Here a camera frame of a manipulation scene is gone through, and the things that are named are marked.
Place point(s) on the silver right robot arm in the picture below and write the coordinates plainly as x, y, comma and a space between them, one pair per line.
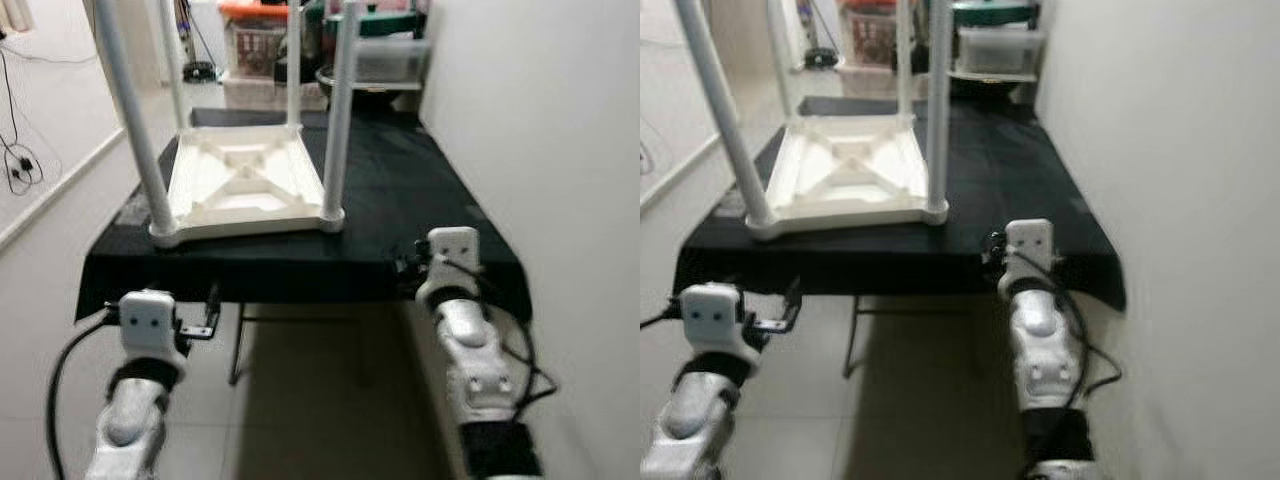
475, 360
1045, 350

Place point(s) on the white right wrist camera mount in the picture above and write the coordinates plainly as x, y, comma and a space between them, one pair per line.
452, 255
1030, 245

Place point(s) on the patterned cloth covered bench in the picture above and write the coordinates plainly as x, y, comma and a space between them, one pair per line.
260, 92
870, 82

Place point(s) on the black table cloth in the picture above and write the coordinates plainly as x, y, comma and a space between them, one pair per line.
400, 200
1010, 190

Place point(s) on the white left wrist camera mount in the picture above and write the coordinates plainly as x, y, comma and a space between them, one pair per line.
150, 320
715, 315

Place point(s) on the white plastic table top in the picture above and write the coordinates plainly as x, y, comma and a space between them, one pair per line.
850, 180
240, 190

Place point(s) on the mop with dark head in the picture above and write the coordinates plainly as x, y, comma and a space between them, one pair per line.
200, 70
820, 60

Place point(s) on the black wok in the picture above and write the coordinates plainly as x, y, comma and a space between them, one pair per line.
990, 85
380, 90

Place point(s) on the storage box with orange lid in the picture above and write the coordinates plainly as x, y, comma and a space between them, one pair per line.
870, 35
255, 40

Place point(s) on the clear plastic container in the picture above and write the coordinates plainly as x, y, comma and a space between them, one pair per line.
395, 60
1000, 52

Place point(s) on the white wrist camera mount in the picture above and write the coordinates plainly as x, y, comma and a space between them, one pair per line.
715, 315
452, 255
150, 320
1030, 245

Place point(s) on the green pot lid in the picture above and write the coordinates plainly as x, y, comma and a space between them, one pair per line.
995, 12
385, 22

